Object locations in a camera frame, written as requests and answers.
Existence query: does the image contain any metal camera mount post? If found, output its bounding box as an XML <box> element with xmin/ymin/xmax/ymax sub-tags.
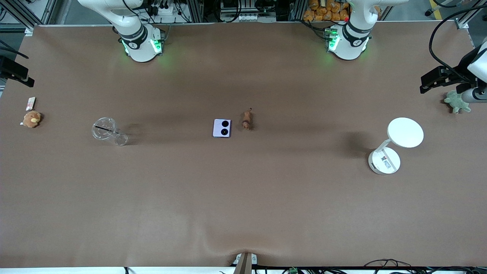
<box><xmin>233</xmin><ymin>252</ymin><xmax>258</xmax><ymax>274</ymax></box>

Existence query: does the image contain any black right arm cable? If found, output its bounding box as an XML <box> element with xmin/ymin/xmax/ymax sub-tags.
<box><xmin>0</xmin><ymin>40</ymin><xmax>29</xmax><ymax>60</ymax></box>

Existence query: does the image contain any clear plastic lidded cup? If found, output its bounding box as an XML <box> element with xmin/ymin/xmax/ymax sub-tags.
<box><xmin>91</xmin><ymin>117</ymin><xmax>129</xmax><ymax>147</ymax></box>

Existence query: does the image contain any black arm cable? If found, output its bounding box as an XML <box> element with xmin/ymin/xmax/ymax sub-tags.
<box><xmin>429</xmin><ymin>7</ymin><xmax>487</xmax><ymax>82</ymax></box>
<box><xmin>0</xmin><ymin>40</ymin><xmax>29</xmax><ymax>60</ymax></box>

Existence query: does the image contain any black cable bundle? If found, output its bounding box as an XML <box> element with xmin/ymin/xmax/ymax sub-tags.
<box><xmin>363</xmin><ymin>259</ymin><xmax>487</xmax><ymax>274</ymax></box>

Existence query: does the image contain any lavender flip phone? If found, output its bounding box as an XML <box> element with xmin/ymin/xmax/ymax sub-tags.
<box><xmin>212</xmin><ymin>119</ymin><xmax>232</xmax><ymax>138</ymax></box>

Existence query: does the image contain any brown plush toy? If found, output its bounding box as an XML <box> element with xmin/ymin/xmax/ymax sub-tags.
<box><xmin>20</xmin><ymin>111</ymin><xmax>43</xmax><ymax>128</ymax></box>

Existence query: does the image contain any green turtle plush toy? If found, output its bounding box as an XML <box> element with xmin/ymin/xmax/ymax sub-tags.
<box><xmin>444</xmin><ymin>91</ymin><xmax>472</xmax><ymax>114</ymax></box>

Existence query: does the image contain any aluminium frame profile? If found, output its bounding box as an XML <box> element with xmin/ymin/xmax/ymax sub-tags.
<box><xmin>455</xmin><ymin>0</ymin><xmax>487</xmax><ymax>29</ymax></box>
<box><xmin>0</xmin><ymin>0</ymin><xmax>38</xmax><ymax>34</ymax></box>

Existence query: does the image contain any white power strip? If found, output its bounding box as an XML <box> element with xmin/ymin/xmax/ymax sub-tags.
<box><xmin>150</xmin><ymin>4</ymin><xmax>180</xmax><ymax>16</ymax></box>

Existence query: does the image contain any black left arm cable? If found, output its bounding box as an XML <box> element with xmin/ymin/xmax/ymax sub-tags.
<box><xmin>429</xmin><ymin>7</ymin><xmax>487</xmax><ymax>82</ymax></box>

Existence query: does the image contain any orange packaged items pile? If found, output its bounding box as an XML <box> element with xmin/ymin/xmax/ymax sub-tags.
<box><xmin>303</xmin><ymin>0</ymin><xmax>350</xmax><ymax>22</ymax></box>

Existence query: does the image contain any small brown lion statue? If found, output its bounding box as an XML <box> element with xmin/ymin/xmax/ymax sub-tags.
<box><xmin>242</xmin><ymin>108</ymin><xmax>254</xmax><ymax>131</ymax></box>

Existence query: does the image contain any white round desk lamp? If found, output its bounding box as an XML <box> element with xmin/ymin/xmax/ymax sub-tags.
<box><xmin>368</xmin><ymin>117</ymin><xmax>424</xmax><ymax>175</ymax></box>

